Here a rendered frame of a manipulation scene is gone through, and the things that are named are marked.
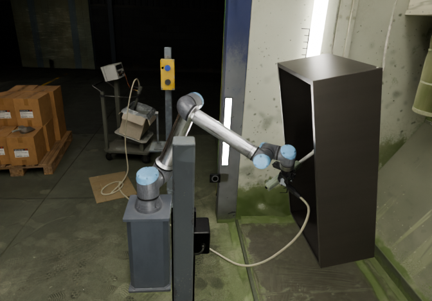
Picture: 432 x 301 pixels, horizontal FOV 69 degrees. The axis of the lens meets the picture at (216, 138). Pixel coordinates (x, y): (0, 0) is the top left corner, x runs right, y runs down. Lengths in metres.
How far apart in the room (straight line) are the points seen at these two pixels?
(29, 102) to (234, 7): 2.92
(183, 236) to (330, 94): 1.10
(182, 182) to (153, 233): 1.55
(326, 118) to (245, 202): 1.64
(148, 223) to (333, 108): 1.37
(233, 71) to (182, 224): 1.97
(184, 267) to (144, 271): 1.62
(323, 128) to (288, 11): 1.25
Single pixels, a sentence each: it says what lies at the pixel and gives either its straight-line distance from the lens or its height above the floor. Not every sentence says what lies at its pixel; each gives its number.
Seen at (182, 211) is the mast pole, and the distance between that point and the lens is 0.75.
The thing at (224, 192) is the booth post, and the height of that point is 0.35.
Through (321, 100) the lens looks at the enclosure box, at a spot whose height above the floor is 1.54.
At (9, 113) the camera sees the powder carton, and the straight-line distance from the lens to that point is 4.69.
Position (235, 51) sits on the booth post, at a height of 1.65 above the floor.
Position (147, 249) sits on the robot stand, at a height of 0.38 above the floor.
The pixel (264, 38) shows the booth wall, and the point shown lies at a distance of 2.63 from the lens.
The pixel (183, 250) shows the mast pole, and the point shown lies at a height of 1.36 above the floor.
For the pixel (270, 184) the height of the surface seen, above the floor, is 0.87.
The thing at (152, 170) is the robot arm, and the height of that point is 0.91.
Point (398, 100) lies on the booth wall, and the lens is 3.23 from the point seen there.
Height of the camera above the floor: 1.90
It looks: 21 degrees down
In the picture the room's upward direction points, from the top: 3 degrees clockwise
